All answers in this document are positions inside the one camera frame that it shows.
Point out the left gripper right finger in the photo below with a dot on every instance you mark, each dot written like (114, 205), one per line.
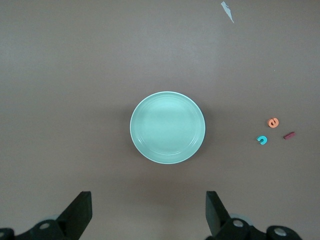
(220, 225)

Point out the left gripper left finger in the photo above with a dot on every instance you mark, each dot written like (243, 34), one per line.
(72, 220)

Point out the teal letter c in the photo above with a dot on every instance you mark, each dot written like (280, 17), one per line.
(258, 139)

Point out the maroon letter l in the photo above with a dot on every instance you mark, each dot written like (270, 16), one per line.
(289, 135)

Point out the orange letter e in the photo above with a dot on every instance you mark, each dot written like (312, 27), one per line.
(270, 123)

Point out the green plate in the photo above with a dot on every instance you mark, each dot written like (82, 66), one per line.
(168, 127)

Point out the brown table cover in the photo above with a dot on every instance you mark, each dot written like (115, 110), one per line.
(75, 75)

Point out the white paper scrap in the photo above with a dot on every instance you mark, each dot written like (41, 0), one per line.
(227, 11)

